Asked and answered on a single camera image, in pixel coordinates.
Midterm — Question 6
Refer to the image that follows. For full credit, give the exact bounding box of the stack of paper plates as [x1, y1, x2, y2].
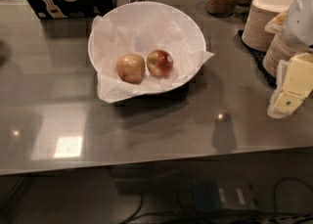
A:
[263, 33, 295, 77]
[242, 0, 288, 52]

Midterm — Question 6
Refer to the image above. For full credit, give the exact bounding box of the black cable on floor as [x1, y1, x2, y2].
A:
[272, 177, 313, 216]

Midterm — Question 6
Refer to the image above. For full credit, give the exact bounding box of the black box under table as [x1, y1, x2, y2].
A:
[193, 180, 259, 214]

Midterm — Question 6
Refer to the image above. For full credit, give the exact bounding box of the rear stack of paper plates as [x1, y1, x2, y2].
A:
[242, 0, 288, 52]

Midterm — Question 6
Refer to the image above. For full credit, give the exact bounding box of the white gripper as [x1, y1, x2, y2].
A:
[264, 0, 313, 118]

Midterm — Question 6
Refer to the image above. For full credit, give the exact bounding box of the black mat under plates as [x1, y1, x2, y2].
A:
[237, 29, 276, 89]

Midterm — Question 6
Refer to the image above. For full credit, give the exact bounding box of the front stack of paper plates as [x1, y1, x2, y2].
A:
[263, 33, 295, 77]

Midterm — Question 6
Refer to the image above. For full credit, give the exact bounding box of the white bowl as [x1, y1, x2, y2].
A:
[87, 1, 207, 96]

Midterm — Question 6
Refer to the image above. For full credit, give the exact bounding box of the red apple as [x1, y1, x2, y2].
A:
[146, 50, 173, 77]

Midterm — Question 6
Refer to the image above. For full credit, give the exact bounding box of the white paper liner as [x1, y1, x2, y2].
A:
[90, 6, 215, 104]

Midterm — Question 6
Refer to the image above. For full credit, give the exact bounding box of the yellow-red apple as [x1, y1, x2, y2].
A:
[116, 54, 146, 84]

